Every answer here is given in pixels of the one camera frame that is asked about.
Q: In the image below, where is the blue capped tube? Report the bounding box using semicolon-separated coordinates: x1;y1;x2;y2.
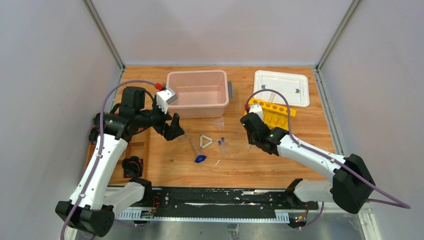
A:
221;137;228;155
218;140;226;157

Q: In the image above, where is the glass graduated tube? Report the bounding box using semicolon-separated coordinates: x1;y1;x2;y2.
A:
188;137;200;157

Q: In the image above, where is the blue plastic clip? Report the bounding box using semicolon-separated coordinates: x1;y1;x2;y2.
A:
194;154;207;163

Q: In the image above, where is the small glass flask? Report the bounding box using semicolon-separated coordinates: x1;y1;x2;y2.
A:
177;131;190;142

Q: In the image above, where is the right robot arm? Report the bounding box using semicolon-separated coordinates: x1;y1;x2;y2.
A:
240;112;375;214

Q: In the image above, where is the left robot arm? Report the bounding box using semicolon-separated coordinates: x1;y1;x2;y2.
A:
55;86;185;237

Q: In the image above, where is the yellow test tube rack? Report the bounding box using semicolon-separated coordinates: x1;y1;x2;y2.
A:
244;98;290;131

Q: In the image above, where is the wooden compartment tray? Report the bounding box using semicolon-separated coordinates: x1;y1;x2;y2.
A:
86;125;152;185

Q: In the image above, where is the clear plastic funnel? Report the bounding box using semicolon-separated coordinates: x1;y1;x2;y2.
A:
205;117;225;131

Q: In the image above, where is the clay pipe triangle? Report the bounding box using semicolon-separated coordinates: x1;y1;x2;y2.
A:
199;134;214;149

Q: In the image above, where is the pink plastic bin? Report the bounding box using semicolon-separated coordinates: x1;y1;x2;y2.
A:
166;70;232;119

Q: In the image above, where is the rolled dark floral tie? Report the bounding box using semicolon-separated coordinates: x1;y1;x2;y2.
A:
121;156;144;178

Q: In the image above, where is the white plastic lid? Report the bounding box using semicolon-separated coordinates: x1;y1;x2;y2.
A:
253;70;310;108

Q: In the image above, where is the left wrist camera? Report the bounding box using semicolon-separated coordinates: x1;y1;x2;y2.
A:
155;88;177;114

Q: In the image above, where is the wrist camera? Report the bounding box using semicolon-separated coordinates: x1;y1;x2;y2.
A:
155;88;177;114
248;103;264;121

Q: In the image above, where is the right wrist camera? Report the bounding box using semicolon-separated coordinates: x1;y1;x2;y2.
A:
248;103;264;121

